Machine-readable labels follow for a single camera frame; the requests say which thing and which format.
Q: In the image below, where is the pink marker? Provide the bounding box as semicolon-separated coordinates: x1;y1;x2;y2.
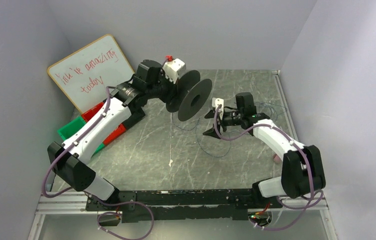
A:
273;154;282;164

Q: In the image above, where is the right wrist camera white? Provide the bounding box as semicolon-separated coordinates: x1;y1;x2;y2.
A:
211;97;224;116

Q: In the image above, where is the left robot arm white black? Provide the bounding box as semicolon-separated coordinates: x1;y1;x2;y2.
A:
47;58;186;206

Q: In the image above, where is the red bin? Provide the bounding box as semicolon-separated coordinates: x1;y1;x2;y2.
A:
81;102;126;146

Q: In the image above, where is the blue cable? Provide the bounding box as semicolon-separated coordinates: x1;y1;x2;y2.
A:
171;100;289;159

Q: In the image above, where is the whiteboard with red writing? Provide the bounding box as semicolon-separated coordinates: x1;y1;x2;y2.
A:
47;34;134;113

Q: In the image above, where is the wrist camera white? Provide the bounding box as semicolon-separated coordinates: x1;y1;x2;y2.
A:
162;55;186;84
211;97;224;116

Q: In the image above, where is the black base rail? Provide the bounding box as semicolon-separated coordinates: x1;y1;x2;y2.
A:
86;186;282;223

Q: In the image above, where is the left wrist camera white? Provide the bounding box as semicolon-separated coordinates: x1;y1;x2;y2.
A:
162;55;186;84

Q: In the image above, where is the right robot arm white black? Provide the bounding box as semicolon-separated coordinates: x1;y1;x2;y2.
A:
204;92;326;199

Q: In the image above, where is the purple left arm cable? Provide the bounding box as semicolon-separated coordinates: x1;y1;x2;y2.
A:
42;57;172;240

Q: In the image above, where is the black bin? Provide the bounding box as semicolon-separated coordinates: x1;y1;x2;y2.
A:
122;99;147;130

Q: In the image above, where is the black spool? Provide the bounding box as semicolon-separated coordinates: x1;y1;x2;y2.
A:
166;70;212;122

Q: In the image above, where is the green bin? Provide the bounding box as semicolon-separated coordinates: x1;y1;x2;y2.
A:
57;116;86;141

